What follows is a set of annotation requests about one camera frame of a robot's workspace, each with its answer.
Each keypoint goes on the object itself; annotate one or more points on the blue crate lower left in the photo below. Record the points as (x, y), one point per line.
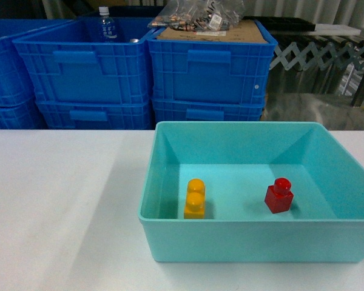
(23, 116)

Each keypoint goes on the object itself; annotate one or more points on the red toy block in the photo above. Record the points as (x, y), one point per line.
(279, 196)

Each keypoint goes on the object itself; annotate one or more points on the clear water bottle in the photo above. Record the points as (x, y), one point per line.
(106, 26)

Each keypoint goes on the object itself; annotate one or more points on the grey expandable roller conveyor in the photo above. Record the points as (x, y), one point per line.
(313, 64)

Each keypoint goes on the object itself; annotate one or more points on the blue crate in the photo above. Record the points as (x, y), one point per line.
(15, 83)
(90, 116)
(23, 116)
(204, 111)
(225, 68)
(70, 63)

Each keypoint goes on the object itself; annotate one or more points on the brown cardboard sheet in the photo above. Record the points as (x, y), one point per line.
(215, 33)

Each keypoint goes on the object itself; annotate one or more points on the blue crate lower right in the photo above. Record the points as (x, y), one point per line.
(204, 111)

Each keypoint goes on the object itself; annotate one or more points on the light teal plastic box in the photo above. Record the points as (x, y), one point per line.
(238, 161)

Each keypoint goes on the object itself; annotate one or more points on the blue crate upper left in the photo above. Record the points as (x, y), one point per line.
(15, 83)

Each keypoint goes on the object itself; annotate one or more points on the yellow toy block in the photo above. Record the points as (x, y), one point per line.
(195, 200)

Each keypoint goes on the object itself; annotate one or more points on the blue crate upper middle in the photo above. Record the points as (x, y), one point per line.
(70, 63)

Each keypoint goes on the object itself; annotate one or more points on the blue crate upper right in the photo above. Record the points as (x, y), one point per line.
(225, 68)

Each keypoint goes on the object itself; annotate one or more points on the blue crate lower middle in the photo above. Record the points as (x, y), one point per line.
(90, 116)

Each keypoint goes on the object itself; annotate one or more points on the clear bag of parts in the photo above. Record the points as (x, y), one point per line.
(199, 16)

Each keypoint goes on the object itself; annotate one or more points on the black tray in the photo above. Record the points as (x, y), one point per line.
(289, 24)

